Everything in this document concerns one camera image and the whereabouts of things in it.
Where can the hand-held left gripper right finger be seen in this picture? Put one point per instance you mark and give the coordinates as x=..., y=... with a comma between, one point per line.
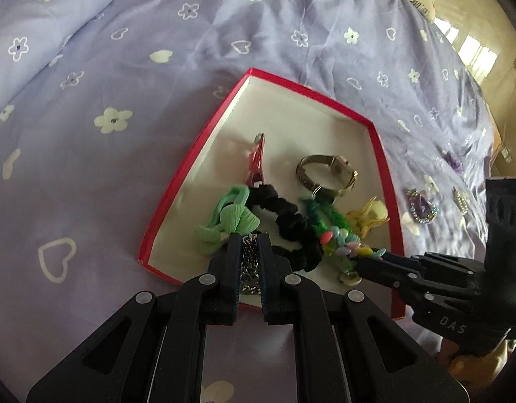
x=268, y=268

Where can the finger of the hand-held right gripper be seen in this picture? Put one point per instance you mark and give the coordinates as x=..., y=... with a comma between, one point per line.
x=388, y=279
x=434, y=266

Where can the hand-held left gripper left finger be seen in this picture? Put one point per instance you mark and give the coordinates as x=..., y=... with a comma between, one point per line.
x=232, y=268

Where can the black scrunchie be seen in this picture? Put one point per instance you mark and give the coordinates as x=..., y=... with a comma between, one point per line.
x=295, y=222

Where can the yellow hair claw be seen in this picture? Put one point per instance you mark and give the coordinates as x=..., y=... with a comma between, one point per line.
x=375, y=212

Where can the pink hair clip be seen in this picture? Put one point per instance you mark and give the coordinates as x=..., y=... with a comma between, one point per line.
x=258, y=157

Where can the gold wristwatch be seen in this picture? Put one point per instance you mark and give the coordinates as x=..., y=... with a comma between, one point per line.
x=308, y=161

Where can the red shallow box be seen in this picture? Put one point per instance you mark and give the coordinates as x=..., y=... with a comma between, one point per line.
x=291, y=126

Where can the person's right hand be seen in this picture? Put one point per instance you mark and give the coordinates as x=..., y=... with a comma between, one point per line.
x=468, y=359

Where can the purple gem brooch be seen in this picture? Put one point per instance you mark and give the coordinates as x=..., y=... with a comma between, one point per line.
x=421, y=210

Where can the purple scrunchie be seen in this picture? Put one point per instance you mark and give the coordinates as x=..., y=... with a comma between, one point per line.
x=453, y=161

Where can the purple floral blanket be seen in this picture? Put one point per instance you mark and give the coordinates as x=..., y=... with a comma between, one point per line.
x=115, y=71

